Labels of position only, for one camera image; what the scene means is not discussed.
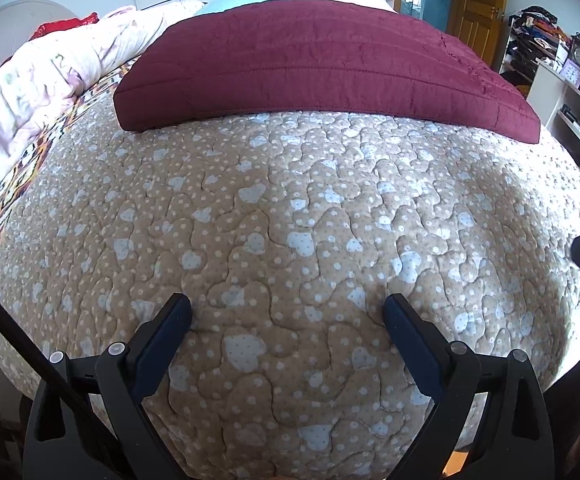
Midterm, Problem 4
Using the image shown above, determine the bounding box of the pale pink duvet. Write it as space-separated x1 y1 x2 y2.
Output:
0 0 205 221

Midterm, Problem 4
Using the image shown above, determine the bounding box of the white desk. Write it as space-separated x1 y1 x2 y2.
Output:
525 57 580 196

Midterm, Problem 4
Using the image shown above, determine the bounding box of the black cable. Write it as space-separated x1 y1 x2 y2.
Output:
0 275 120 480

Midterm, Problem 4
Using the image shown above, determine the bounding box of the beige quilted bedspread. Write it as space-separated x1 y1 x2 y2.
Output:
0 55 580 480

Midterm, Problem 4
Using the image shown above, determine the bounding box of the pink small clock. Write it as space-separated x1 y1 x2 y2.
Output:
560 57 580 86

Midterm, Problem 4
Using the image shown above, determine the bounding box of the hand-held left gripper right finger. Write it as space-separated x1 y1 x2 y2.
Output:
382 293 553 480

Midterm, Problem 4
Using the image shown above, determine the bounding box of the maroon padded jacket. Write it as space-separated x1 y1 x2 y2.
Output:
113 0 542 146

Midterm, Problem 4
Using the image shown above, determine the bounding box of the brown wooden door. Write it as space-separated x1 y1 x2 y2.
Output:
445 0 511 71

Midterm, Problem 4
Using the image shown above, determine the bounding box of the red patterned cloth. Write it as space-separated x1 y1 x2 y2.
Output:
30 12 100 41

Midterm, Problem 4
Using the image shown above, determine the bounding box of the round pale headboard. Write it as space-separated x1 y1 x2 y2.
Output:
0 0 78 96

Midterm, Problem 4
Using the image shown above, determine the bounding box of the cluttered shoe rack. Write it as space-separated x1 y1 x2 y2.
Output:
497 5 573 98

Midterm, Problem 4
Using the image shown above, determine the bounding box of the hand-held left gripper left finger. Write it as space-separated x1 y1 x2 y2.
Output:
22 293 193 480

